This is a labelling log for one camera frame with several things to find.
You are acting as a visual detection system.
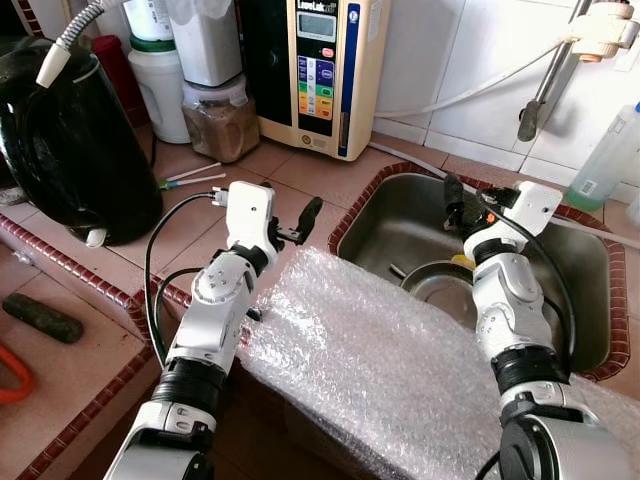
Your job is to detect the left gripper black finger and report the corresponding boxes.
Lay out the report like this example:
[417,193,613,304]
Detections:
[293,196,325,245]

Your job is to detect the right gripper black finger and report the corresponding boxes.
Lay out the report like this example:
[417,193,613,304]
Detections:
[442,173,468,231]

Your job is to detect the stainless steel bowl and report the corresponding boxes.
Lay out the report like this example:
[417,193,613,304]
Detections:
[400,260,481,331]

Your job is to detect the stainless steel sink basin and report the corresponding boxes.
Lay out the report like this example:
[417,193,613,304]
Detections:
[328,165,631,381]

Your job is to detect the white stick green tip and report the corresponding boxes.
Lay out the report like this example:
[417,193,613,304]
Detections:
[162,162,222,185]
[158,175,227,191]

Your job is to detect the clear jar brown powder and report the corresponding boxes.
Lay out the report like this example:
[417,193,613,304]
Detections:
[180,75,261,164]

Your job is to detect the clear soap bottle blue cap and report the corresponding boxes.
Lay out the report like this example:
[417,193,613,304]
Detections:
[565,100,640,213]

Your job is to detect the beige water ionizer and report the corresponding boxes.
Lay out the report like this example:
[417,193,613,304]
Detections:
[240,0,389,161]

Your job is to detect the clear bubble wrap sheet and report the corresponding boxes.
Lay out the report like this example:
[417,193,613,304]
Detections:
[240,248,640,480]

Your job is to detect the white jar green lid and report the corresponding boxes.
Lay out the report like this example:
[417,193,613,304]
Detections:
[128,38,193,144]

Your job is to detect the beige tap diverter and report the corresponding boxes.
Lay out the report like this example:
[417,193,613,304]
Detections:
[560,5,640,63]

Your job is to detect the black kettle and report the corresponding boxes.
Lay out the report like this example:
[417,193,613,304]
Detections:
[0,40,164,246]

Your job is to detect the red container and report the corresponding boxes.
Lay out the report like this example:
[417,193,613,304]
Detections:
[90,35,141,121]

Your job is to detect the white labelled bottle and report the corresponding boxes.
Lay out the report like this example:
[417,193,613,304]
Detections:
[125,0,176,43]

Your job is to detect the dark green cucumber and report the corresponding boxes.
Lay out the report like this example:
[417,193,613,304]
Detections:
[2,292,84,344]

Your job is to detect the orange plastic hanger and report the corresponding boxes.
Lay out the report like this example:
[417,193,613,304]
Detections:
[0,343,36,404]

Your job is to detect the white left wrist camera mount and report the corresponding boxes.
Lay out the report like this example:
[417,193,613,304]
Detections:
[225,182,279,253]

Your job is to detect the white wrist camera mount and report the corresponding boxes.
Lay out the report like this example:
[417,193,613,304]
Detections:
[483,180,564,251]
[225,182,279,253]

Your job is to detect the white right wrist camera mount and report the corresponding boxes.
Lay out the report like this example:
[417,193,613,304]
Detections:
[483,180,564,251]

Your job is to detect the thin white ionizer hose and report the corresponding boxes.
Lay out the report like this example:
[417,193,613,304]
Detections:
[375,40,571,121]

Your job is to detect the chrome wall tap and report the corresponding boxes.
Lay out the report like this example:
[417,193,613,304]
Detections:
[517,0,601,141]

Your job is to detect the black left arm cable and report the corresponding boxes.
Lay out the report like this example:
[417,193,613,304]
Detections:
[143,190,233,366]

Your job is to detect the grey corrugated hose beige nozzle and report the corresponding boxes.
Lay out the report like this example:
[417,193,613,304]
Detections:
[35,0,131,89]

